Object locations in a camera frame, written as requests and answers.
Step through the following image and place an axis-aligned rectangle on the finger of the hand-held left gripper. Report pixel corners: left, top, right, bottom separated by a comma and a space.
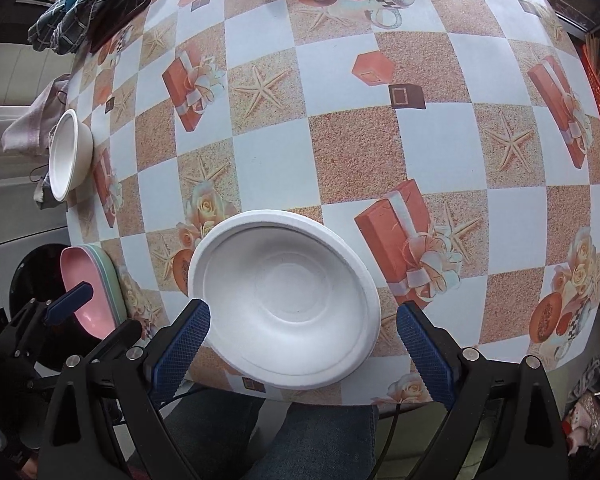
44, 283, 94, 324
82, 319, 145, 361

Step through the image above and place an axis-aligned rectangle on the black smartphone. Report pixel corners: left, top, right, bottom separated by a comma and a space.
89, 0, 158, 55

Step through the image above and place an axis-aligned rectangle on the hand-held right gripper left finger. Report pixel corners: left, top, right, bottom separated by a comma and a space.
39, 299, 212, 480

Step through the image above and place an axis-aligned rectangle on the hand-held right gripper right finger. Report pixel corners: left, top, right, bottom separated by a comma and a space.
396, 301, 572, 480

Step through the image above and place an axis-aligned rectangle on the pinkish white towel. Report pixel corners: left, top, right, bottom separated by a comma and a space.
1, 74, 72, 157

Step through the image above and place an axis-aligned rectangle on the person's right leg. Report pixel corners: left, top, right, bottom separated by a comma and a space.
245, 402, 381, 480

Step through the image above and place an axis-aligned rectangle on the white foam bowl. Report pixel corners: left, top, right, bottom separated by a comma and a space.
47, 109, 95, 204
186, 210, 382, 390

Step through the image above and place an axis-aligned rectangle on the green square plate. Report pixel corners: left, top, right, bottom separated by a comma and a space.
82, 244, 123, 333

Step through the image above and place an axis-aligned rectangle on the black cable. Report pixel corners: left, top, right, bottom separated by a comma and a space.
372, 400, 402, 480

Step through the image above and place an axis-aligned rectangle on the person's leg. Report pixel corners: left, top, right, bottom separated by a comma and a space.
160, 389, 276, 480
245, 402, 381, 480

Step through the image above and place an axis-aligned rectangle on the pink square plate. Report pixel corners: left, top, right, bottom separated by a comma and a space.
60, 246, 118, 341

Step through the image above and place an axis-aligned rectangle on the checkered printed tablecloth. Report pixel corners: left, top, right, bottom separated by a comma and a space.
62, 0, 600, 407

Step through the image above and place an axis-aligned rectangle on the pink glittery object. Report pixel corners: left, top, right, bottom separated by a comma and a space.
564, 389, 600, 457

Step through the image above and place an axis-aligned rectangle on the person's left leg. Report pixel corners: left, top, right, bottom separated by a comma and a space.
160, 389, 276, 480

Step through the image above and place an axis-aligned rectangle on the dark plaid cloth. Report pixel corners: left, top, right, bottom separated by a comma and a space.
27, 0, 158, 53

